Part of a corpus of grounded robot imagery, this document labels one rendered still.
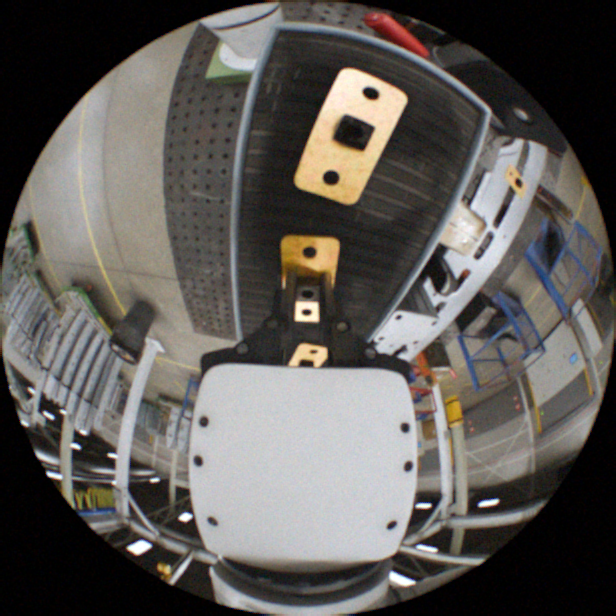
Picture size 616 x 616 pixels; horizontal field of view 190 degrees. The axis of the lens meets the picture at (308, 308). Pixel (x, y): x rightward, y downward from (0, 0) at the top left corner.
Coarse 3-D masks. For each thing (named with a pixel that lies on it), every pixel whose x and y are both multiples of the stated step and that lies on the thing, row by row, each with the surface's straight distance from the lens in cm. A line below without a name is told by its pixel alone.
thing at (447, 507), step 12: (444, 420) 443; (444, 432) 434; (444, 444) 435; (444, 456) 438; (444, 468) 444; (444, 480) 450; (444, 492) 457; (444, 504) 466; (528, 504) 399; (432, 516) 448; (444, 516) 477; (456, 516) 465; (468, 516) 445
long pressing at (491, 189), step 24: (504, 144) 45; (504, 168) 44; (528, 168) 52; (480, 192) 39; (504, 192) 45; (528, 192) 53; (504, 216) 47; (480, 240) 44; (504, 240) 50; (456, 264) 43; (480, 264) 48; (432, 288) 44; (456, 312) 56; (432, 336) 61; (408, 360) 70
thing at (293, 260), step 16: (288, 240) 13; (304, 240) 13; (320, 240) 13; (336, 240) 13; (288, 256) 14; (304, 256) 14; (320, 256) 14; (336, 256) 14; (304, 272) 14; (320, 272) 14; (304, 288) 14; (304, 304) 17; (304, 320) 18
